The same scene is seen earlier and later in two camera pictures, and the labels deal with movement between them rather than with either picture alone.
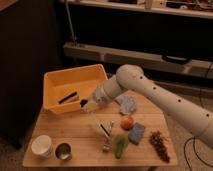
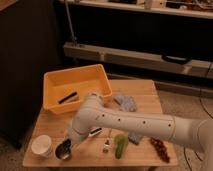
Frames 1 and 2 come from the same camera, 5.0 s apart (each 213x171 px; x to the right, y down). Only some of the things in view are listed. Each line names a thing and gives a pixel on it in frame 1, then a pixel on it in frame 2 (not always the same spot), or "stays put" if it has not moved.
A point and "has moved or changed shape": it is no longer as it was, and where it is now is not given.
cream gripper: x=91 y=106 -> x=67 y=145
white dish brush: x=92 y=106 has moved or changed shape
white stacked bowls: x=42 y=145 stays put
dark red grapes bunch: x=160 y=145 stays put
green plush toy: x=119 y=141 stays put
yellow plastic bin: x=66 y=89 stays put
